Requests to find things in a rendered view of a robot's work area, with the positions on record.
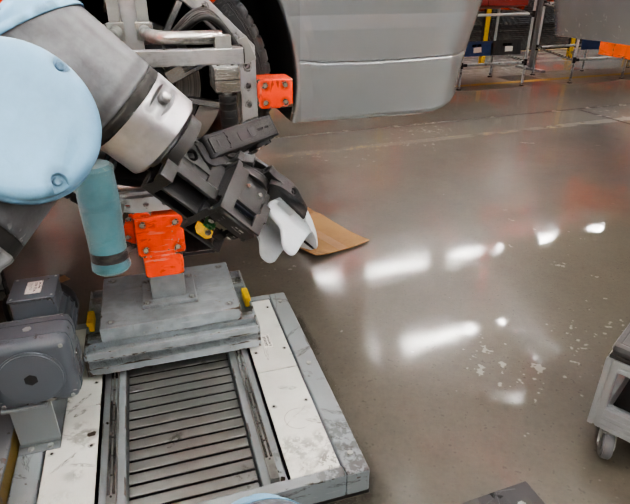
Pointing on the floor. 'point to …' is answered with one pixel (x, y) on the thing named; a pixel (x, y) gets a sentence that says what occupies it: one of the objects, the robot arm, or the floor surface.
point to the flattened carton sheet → (332, 236)
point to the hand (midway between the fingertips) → (308, 236)
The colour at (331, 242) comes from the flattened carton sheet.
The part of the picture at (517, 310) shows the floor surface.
